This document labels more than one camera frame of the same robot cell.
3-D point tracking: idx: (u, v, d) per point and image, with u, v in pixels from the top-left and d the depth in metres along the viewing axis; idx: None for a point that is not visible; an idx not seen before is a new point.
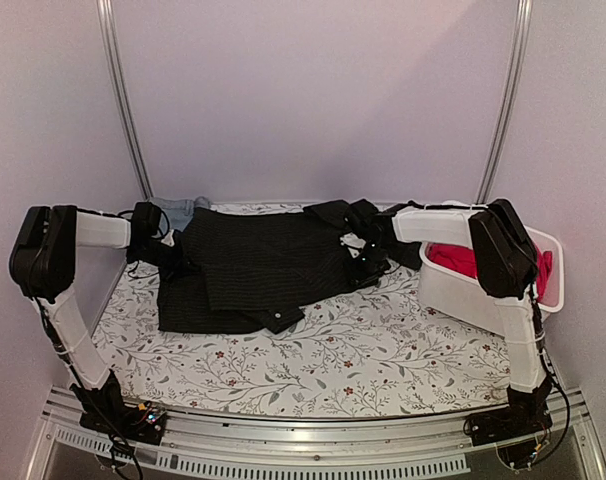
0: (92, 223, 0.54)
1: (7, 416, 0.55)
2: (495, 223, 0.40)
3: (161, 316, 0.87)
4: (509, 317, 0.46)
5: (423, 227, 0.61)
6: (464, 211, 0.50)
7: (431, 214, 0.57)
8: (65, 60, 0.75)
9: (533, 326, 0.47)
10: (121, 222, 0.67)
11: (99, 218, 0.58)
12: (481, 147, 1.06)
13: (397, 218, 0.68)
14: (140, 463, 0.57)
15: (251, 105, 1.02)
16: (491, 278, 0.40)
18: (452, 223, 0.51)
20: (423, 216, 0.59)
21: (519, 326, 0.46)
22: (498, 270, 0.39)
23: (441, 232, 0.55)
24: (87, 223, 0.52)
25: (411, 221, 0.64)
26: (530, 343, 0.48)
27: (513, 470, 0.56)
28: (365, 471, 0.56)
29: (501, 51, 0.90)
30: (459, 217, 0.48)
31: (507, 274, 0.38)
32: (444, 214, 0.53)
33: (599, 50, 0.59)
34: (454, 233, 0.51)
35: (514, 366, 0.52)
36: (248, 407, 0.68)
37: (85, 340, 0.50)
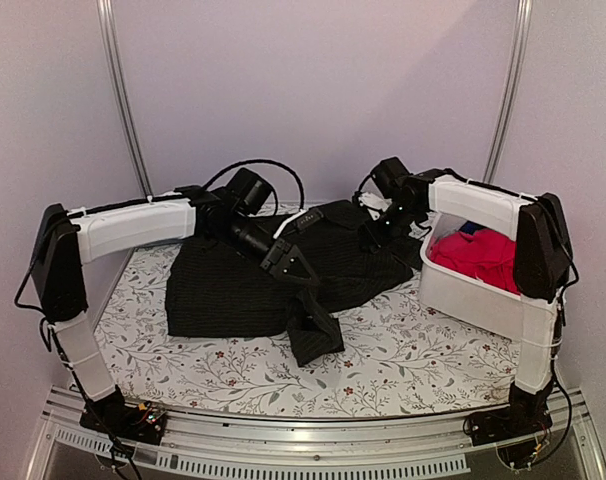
0: (120, 230, 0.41)
1: (6, 415, 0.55)
2: (544, 221, 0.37)
3: (174, 315, 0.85)
4: (534, 318, 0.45)
5: (458, 205, 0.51)
6: (512, 197, 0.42)
7: (474, 192, 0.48)
8: (65, 62, 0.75)
9: (552, 328, 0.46)
10: (175, 208, 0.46)
11: (132, 215, 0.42)
12: (481, 148, 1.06)
13: (435, 186, 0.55)
14: (140, 464, 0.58)
15: (251, 106, 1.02)
16: (521, 277, 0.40)
18: (496, 208, 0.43)
20: (462, 192, 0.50)
21: (542, 329, 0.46)
22: (534, 271, 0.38)
23: (481, 216, 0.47)
24: (106, 234, 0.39)
25: (447, 193, 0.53)
26: (546, 346, 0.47)
27: (513, 470, 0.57)
28: (365, 471, 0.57)
29: (501, 51, 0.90)
30: (507, 204, 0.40)
31: (543, 274, 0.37)
32: (489, 197, 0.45)
33: (599, 51, 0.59)
34: (495, 219, 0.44)
35: (526, 368, 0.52)
36: (248, 407, 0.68)
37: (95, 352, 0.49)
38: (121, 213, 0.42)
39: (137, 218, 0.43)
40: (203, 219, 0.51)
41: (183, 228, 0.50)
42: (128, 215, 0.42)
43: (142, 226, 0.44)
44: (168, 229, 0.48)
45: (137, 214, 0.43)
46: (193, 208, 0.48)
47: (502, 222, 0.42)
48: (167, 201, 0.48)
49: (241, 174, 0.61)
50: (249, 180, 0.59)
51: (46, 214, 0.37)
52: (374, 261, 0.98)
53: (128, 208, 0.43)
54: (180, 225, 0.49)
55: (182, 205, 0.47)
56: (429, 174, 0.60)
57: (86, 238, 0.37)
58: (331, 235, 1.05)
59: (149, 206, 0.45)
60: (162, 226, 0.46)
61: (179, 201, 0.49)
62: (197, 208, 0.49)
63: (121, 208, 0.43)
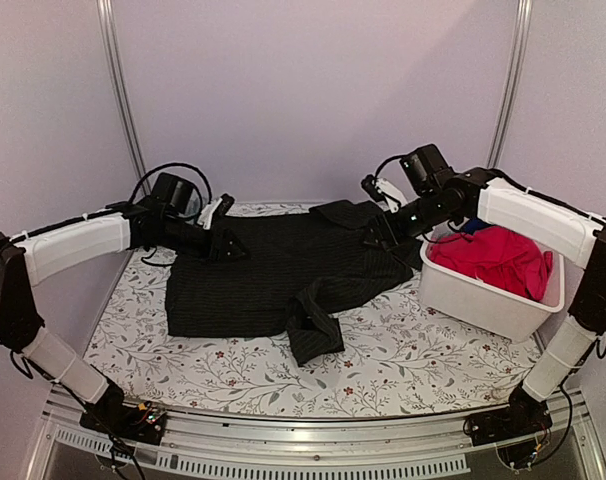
0: (60, 249, 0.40)
1: (5, 417, 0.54)
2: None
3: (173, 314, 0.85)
4: (565, 337, 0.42)
5: (513, 220, 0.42)
6: (582, 218, 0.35)
7: (535, 204, 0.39)
8: (65, 63, 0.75)
9: (585, 352, 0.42)
10: (109, 222, 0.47)
11: (73, 232, 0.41)
12: (481, 147, 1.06)
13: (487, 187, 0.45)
14: (140, 464, 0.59)
15: (251, 106, 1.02)
16: (584, 310, 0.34)
18: (565, 229, 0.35)
20: (522, 204, 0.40)
21: (571, 349, 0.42)
22: (598, 307, 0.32)
23: (543, 237, 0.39)
24: (50, 254, 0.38)
25: (499, 203, 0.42)
26: (570, 364, 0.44)
27: (513, 470, 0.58)
28: (365, 472, 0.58)
29: (502, 50, 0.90)
30: (577, 224, 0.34)
31: (603, 308, 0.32)
32: (557, 214, 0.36)
33: (599, 52, 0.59)
34: (563, 242, 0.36)
35: (541, 377, 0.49)
36: (248, 407, 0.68)
37: (73, 358, 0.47)
38: (57, 232, 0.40)
39: (76, 235, 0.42)
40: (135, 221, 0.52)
41: (120, 241, 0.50)
42: (67, 233, 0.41)
43: (82, 243, 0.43)
44: (103, 244, 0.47)
45: (76, 231, 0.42)
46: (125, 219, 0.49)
47: (572, 247, 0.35)
48: (99, 218, 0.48)
49: (161, 182, 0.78)
50: (169, 185, 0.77)
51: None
52: (379, 260, 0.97)
53: (64, 228, 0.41)
54: (116, 239, 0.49)
55: (115, 219, 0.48)
56: (476, 173, 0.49)
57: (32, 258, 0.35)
58: (331, 236, 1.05)
59: (83, 223, 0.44)
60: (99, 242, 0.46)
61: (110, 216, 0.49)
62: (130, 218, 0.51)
63: (56, 227, 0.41)
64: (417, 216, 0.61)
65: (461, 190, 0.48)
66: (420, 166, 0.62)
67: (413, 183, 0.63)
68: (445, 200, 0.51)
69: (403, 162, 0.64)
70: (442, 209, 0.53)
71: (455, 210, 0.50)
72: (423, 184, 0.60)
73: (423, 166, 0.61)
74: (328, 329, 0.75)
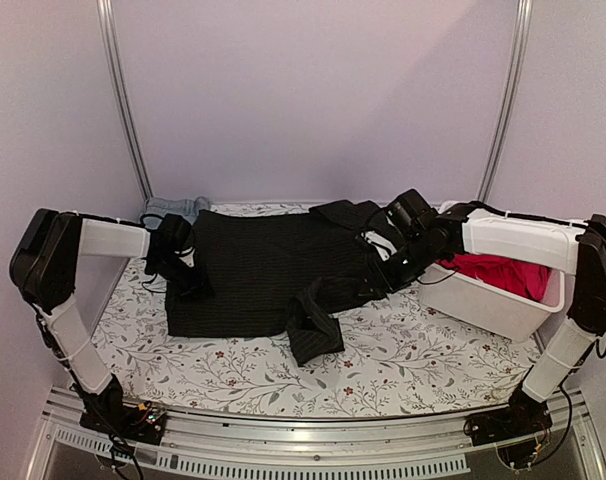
0: (105, 234, 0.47)
1: (6, 416, 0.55)
2: None
3: (173, 315, 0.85)
4: (564, 340, 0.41)
5: (503, 246, 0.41)
6: (563, 227, 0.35)
7: (517, 226, 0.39)
8: (65, 64, 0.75)
9: (585, 352, 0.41)
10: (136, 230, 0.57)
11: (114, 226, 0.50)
12: (481, 147, 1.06)
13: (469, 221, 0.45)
14: (141, 464, 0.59)
15: (251, 106, 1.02)
16: (584, 315, 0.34)
18: (547, 242, 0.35)
20: (505, 228, 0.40)
21: (570, 351, 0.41)
22: (598, 306, 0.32)
23: (532, 255, 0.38)
24: (96, 234, 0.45)
25: (483, 232, 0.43)
26: (569, 367, 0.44)
27: (513, 470, 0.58)
28: (365, 472, 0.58)
29: (502, 50, 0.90)
30: (561, 236, 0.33)
31: (603, 309, 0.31)
32: (539, 230, 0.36)
33: (598, 50, 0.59)
34: (549, 255, 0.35)
35: (542, 377, 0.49)
36: (248, 407, 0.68)
37: (88, 340, 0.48)
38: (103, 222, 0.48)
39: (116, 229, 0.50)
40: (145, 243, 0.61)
41: (138, 250, 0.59)
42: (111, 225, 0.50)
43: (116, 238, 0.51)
44: (129, 247, 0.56)
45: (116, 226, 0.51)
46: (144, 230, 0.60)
47: (559, 259, 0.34)
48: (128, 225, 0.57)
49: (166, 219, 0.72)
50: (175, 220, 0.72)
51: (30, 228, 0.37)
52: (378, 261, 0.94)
53: (104, 219, 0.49)
54: (136, 248, 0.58)
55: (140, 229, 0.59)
56: (457, 209, 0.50)
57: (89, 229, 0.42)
58: (330, 236, 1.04)
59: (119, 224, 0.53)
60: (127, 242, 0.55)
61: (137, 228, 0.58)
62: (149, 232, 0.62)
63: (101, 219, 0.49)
64: (408, 259, 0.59)
65: (444, 229, 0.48)
66: (403, 212, 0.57)
67: (398, 230, 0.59)
68: (430, 242, 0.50)
69: (387, 211, 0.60)
70: (431, 251, 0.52)
71: (442, 248, 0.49)
72: (409, 229, 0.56)
73: (407, 211, 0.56)
74: (328, 329, 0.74)
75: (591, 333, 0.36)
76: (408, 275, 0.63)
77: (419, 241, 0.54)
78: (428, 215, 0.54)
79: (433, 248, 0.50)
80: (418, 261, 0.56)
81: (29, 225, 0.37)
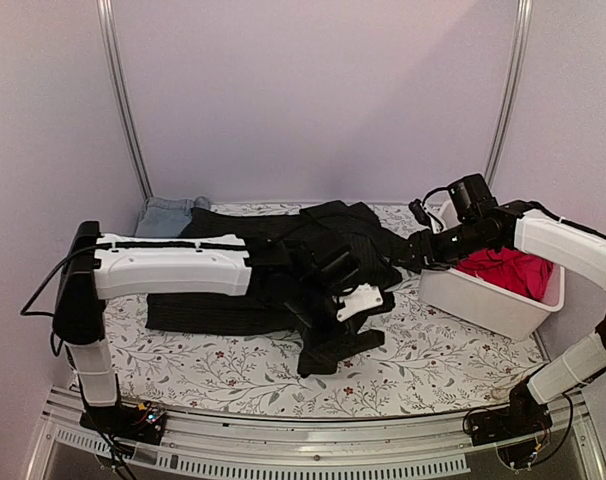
0: (138, 274, 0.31)
1: (6, 416, 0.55)
2: None
3: (173, 316, 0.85)
4: (581, 351, 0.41)
5: (548, 250, 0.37)
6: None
7: (564, 230, 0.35)
8: (65, 63, 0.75)
9: (597, 371, 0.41)
10: (223, 260, 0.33)
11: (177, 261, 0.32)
12: (481, 148, 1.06)
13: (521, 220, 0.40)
14: (141, 463, 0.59)
15: (253, 104, 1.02)
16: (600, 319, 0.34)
18: (591, 254, 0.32)
20: (550, 231, 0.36)
21: (585, 363, 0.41)
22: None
23: (572, 264, 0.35)
24: (126, 277, 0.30)
25: (535, 233, 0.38)
26: (579, 381, 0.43)
27: (513, 470, 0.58)
28: (365, 471, 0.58)
29: (503, 50, 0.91)
30: None
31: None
32: (587, 240, 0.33)
33: (600, 51, 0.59)
34: (590, 266, 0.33)
35: (550, 381, 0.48)
36: (248, 407, 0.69)
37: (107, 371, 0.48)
38: (164, 250, 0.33)
39: (166, 263, 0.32)
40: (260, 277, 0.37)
41: (232, 289, 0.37)
42: (171, 257, 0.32)
43: (178, 273, 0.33)
44: (210, 281, 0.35)
45: (177, 263, 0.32)
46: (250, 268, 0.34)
47: (601, 273, 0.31)
48: (220, 248, 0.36)
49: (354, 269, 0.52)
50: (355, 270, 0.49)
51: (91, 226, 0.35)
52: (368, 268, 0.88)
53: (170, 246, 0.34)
54: (229, 285, 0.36)
55: (233, 257, 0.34)
56: (514, 205, 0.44)
57: (97, 275, 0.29)
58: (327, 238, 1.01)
59: (193, 251, 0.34)
60: (208, 278, 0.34)
61: (240, 252, 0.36)
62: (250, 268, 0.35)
63: (158, 244, 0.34)
64: (457, 239, 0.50)
65: (499, 221, 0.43)
66: (466, 195, 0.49)
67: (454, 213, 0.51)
68: (483, 232, 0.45)
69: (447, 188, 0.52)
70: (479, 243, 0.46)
71: (492, 240, 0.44)
72: (465, 213, 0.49)
73: (470, 194, 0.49)
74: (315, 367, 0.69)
75: None
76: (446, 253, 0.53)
77: (473, 227, 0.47)
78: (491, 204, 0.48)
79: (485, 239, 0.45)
80: (467, 246, 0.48)
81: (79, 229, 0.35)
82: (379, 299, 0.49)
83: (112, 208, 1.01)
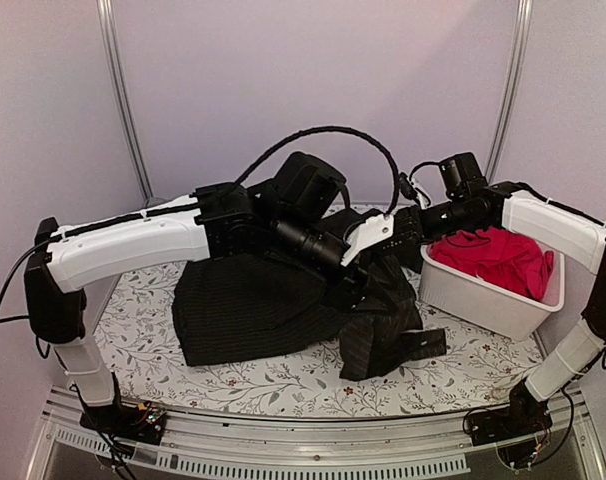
0: (101, 258, 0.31)
1: (7, 415, 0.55)
2: None
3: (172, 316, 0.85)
4: (574, 341, 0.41)
5: (531, 230, 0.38)
6: (596, 226, 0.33)
7: (552, 211, 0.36)
8: (65, 65, 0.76)
9: (590, 360, 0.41)
10: (169, 226, 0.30)
11: (118, 236, 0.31)
12: (481, 148, 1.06)
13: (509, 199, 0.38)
14: (141, 463, 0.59)
15: (253, 104, 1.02)
16: (597, 318, 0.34)
18: (578, 236, 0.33)
20: (537, 211, 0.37)
21: (579, 353, 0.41)
22: None
23: (557, 244, 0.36)
24: (81, 264, 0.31)
25: (521, 213, 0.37)
26: (574, 371, 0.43)
27: (513, 470, 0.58)
28: (365, 471, 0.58)
29: (503, 50, 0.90)
30: (592, 235, 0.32)
31: None
32: (574, 222, 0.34)
33: (600, 52, 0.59)
34: (579, 249, 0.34)
35: (547, 378, 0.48)
36: (248, 407, 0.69)
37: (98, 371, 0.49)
38: (109, 229, 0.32)
39: (117, 243, 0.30)
40: (220, 234, 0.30)
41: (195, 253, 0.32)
42: (114, 235, 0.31)
43: (133, 250, 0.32)
44: (170, 253, 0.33)
45: (119, 239, 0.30)
46: (200, 228, 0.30)
47: (587, 254, 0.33)
48: (169, 212, 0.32)
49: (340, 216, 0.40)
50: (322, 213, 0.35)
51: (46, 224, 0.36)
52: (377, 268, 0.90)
53: (118, 224, 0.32)
54: (187, 250, 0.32)
55: (180, 222, 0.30)
56: (503, 186, 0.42)
57: (59, 268, 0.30)
58: None
59: (141, 222, 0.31)
60: (163, 250, 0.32)
61: (190, 212, 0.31)
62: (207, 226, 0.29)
63: (110, 225, 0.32)
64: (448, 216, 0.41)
65: (487, 200, 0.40)
66: (457, 172, 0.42)
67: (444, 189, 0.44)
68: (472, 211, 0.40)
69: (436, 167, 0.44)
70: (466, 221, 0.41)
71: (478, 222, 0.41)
72: (455, 189, 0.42)
73: (465, 168, 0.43)
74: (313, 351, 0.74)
75: (601, 340, 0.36)
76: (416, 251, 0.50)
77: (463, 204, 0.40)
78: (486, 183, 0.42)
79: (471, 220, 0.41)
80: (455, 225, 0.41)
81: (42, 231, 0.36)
82: (387, 229, 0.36)
83: (112, 208, 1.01)
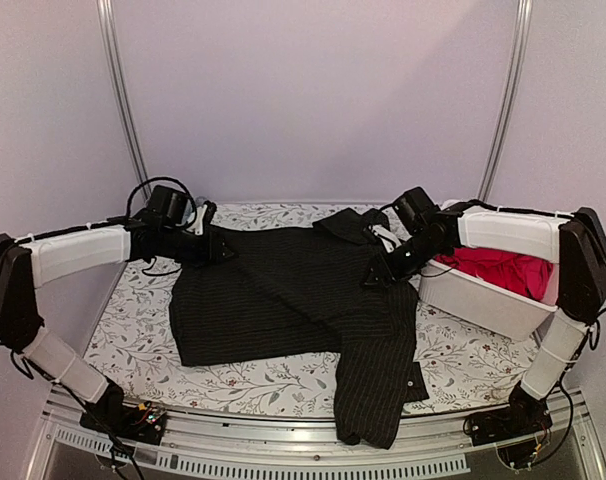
0: (64, 256, 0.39)
1: (6, 416, 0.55)
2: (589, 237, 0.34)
3: (172, 316, 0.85)
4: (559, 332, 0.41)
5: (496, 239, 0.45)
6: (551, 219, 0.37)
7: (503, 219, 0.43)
8: (66, 66, 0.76)
9: (579, 346, 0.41)
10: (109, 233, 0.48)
11: (82, 237, 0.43)
12: (481, 148, 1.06)
13: (464, 219, 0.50)
14: (141, 464, 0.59)
15: (253, 104, 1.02)
16: (569, 301, 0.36)
18: (533, 232, 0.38)
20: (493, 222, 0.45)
21: (566, 346, 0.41)
22: (582, 293, 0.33)
23: (524, 246, 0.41)
24: (58, 257, 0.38)
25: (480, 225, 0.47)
26: (566, 361, 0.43)
27: (513, 470, 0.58)
28: (366, 472, 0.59)
29: (503, 50, 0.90)
30: (544, 227, 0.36)
31: (586, 296, 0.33)
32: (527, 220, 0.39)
33: (600, 51, 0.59)
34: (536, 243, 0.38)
35: (537, 375, 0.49)
36: (248, 407, 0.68)
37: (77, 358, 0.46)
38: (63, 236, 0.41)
39: (80, 243, 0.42)
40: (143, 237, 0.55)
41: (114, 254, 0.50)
42: (75, 238, 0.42)
43: (87, 250, 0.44)
44: (100, 256, 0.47)
45: (81, 240, 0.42)
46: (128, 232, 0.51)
47: (545, 246, 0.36)
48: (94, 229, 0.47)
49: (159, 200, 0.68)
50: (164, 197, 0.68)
51: None
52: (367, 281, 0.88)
53: (69, 232, 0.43)
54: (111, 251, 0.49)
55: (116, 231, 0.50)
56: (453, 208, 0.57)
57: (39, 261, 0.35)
58: (328, 245, 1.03)
59: (86, 232, 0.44)
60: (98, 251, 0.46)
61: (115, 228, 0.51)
62: (132, 230, 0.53)
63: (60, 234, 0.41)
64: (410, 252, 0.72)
65: (442, 224, 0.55)
66: (408, 206, 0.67)
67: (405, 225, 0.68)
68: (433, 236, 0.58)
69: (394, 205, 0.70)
70: (432, 243, 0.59)
71: (440, 242, 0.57)
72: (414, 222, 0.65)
73: (412, 206, 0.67)
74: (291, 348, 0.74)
75: (581, 323, 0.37)
76: (408, 266, 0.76)
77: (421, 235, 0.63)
78: (428, 211, 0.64)
79: (434, 241, 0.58)
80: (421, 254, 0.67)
81: None
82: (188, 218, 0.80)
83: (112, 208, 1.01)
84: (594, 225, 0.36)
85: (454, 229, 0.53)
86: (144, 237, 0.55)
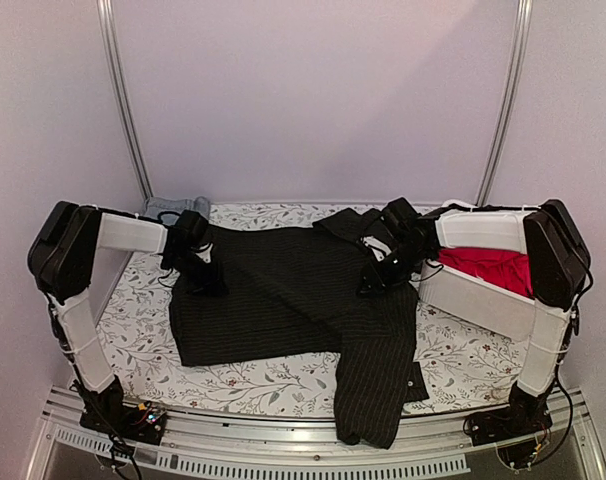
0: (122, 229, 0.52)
1: (6, 415, 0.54)
2: (556, 227, 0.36)
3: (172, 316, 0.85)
4: (543, 323, 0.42)
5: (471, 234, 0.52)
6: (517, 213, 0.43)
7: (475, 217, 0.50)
8: (65, 64, 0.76)
9: (564, 335, 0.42)
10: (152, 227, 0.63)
11: (133, 221, 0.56)
12: (481, 149, 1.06)
13: (443, 220, 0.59)
14: (140, 464, 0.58)
15: (253, 104, 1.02)
16: (543, 287, 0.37)
18: (503, 225, 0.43)
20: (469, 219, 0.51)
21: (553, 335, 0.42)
22: (552, 279, 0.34)
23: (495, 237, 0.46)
24: (115, 228, 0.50)
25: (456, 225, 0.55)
26: (556, 353, 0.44)
27: (512, 470, 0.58)
28: (365, 471, 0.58)
29: (502, 51, 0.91)
30: (512, 219, 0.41)
31: (556, 282, 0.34)
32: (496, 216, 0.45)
33: (600, 51, 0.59)
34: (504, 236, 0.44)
35: (530, 373, 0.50)
36: (248, 407, 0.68)
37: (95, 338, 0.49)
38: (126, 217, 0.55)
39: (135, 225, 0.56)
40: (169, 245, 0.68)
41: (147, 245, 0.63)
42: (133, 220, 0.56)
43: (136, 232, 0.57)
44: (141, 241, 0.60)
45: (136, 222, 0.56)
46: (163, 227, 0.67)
47: (513, 238, 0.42)
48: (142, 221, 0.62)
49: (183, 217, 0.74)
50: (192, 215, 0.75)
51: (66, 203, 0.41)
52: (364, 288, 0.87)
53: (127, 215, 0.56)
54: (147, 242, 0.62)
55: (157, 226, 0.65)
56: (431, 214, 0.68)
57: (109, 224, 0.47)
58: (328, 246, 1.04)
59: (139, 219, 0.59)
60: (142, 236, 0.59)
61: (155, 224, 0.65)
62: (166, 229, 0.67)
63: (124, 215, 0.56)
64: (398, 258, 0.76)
65: (423, 229, 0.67)
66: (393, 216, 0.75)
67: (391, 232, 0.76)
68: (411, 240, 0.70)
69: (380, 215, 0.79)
70: (414, 247, 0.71)
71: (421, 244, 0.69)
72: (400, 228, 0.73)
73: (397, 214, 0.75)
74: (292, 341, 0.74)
75: (560, 307, 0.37)
76: (400, 271, 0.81)
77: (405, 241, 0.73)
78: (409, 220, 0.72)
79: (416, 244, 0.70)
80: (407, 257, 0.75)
81: (51, 214, 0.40)
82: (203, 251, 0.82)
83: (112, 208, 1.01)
84: (561, 216, 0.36)
85: (432, 232, 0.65)
86: (175, 238, 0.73)
